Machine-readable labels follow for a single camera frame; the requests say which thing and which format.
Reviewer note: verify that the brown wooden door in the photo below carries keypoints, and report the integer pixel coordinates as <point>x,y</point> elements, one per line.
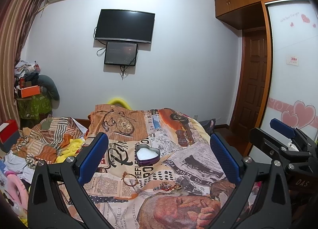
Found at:
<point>252,88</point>

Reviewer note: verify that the green patterned bag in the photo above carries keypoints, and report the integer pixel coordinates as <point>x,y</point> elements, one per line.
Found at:
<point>32,107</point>

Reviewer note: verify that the striped red curtain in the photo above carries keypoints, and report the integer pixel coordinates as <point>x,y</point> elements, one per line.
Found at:
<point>17,17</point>

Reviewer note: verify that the yellow cloth strip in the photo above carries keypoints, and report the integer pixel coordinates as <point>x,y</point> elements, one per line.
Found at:
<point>72,149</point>

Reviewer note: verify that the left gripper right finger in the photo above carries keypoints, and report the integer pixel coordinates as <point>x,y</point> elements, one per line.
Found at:
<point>272,206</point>

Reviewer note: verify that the orange box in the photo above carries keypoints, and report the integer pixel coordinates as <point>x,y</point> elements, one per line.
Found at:
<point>30,91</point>

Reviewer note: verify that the pink plush slipper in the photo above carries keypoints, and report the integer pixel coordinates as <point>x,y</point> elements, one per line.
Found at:
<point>17,190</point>

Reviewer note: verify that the white sliding wardrobe door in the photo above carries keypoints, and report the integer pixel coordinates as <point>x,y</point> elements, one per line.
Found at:
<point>293,87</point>

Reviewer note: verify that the small black wall monitor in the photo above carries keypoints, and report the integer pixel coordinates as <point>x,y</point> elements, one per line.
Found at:
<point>121,54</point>

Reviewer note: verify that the yellow headboard cushion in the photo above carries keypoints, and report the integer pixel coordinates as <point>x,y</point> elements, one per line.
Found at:
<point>119,102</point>

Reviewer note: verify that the red and white box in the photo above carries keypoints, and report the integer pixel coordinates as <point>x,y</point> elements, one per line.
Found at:
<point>9,135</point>

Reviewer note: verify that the newspaper print bed quilt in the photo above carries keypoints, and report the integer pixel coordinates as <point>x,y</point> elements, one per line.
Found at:
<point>158,170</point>

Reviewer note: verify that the heart-shaped purple tin box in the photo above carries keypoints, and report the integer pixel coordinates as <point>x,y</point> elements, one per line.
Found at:
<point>146,155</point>

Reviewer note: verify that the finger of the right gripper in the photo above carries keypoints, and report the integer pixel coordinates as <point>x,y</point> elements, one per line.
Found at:
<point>282,128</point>

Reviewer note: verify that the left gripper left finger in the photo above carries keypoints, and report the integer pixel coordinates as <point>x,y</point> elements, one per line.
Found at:
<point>46,207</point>

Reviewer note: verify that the black wall television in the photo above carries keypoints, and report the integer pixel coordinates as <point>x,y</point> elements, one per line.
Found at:
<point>125,25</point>

